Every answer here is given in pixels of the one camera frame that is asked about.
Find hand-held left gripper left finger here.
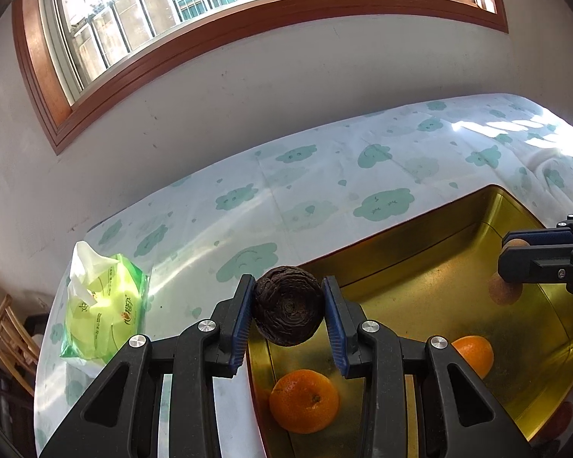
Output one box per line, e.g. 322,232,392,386
38,274,257,458

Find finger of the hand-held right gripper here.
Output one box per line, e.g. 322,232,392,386
498,243,573,299
503,212,573,249

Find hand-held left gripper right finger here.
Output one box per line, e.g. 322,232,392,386
321,275,538,458

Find wrinkled dark passion fruit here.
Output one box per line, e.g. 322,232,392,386
253,266,325,345

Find gold metal tin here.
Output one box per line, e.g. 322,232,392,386
246,184,573,458

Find orange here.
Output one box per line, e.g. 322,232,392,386
451,335,495,380
269,369,340,435

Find green tissue pack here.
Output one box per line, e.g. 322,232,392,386
60,241,152,368

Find cloud printed tablecloth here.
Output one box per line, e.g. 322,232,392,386
33,93,573,458

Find light wooden chair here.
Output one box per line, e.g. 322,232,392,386
0,294,41,397

